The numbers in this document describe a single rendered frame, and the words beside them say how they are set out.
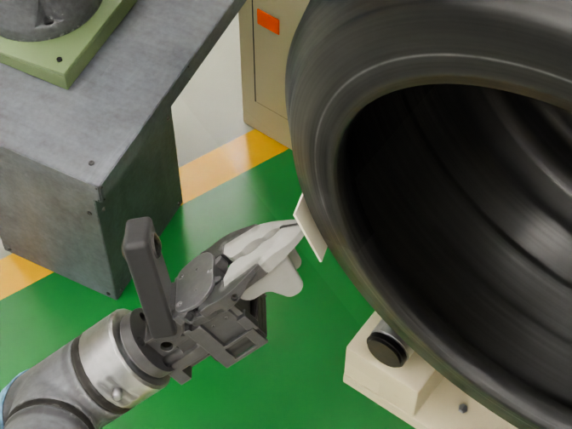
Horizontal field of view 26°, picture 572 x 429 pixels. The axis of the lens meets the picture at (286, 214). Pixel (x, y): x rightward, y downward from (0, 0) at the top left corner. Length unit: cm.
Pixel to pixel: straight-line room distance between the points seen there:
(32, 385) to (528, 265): 51
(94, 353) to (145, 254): 13
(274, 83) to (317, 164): 134
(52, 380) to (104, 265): 100
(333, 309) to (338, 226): 122
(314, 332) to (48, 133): 71
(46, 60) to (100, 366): 73
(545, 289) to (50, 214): 112
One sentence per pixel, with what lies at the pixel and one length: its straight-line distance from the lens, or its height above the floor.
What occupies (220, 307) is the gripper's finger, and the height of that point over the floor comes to 100.
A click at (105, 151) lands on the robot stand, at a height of 60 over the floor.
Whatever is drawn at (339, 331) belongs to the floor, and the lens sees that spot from 227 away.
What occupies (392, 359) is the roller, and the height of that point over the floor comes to 90.
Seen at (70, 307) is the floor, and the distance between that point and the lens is 232.
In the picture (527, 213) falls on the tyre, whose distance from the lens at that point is 130.
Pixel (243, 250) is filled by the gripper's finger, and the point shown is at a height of 101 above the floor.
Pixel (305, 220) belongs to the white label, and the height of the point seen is 105.
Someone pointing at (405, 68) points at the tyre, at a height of 133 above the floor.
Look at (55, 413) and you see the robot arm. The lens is 120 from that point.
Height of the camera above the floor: 199
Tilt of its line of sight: 56 degrees down
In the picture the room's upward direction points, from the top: straight up
